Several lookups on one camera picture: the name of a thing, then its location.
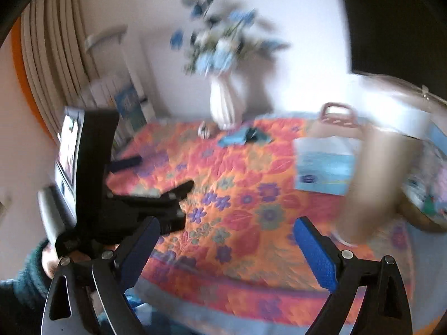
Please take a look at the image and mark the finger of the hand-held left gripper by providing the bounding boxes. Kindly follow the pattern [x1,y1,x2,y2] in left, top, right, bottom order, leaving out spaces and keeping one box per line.
[112,156,144,173]
[159,180,195,203]

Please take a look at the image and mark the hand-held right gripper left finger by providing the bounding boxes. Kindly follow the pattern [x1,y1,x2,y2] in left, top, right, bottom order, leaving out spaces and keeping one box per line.
[41,216,161,335]

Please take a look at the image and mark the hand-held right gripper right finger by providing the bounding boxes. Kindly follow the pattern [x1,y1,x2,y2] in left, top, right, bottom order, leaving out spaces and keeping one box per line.
[293,216,413,335]

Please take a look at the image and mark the brown woven basket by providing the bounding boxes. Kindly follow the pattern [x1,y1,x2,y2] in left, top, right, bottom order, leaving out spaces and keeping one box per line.
[398,119,447,233]

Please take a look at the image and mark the person's left forearm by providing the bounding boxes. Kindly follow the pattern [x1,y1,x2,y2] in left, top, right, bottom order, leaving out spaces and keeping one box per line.
[0,239,53,335]

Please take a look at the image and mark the person's left hand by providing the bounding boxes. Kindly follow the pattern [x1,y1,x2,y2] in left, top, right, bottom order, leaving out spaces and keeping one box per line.
[41,246,93,281]

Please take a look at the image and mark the stack of books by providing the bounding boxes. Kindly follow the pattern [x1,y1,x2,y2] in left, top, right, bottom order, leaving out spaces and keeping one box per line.
[84,73,156,137]

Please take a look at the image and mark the floral tablecloth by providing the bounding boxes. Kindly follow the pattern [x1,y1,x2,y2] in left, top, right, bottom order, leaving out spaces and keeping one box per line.
[105,112,420,335]

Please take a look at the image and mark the blue tissue pack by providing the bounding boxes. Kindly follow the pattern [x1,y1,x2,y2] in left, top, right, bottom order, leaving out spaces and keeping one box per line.
[293,136,355,196]

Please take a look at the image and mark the plaid hair bow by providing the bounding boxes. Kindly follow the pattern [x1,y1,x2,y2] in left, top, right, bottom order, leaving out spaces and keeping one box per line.
[218,126,275,146]

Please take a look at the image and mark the beige cylindrical object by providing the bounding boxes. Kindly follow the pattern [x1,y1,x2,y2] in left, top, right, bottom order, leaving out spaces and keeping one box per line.
[340,73,434,248]

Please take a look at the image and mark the beige ribbed curtain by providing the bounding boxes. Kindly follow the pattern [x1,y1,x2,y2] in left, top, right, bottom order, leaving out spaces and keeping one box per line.
[21,0,95,137]

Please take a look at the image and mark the round desk lamp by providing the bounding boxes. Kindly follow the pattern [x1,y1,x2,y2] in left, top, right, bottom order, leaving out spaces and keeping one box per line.
[84,24,128,53]

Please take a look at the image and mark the blue artificial flowers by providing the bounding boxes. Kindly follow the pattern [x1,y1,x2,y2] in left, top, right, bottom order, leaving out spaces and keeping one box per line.
[169,0,290,77]

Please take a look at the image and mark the black monitor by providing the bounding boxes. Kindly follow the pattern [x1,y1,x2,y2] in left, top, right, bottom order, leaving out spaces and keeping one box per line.
[335,0,447,105]

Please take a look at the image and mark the metal key ring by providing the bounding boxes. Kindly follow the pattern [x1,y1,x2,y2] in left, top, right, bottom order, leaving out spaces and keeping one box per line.
[197,121,217,139]

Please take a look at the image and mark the pink basket with handle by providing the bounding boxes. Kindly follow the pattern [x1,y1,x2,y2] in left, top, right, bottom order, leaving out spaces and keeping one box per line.
[309,102,367,140]

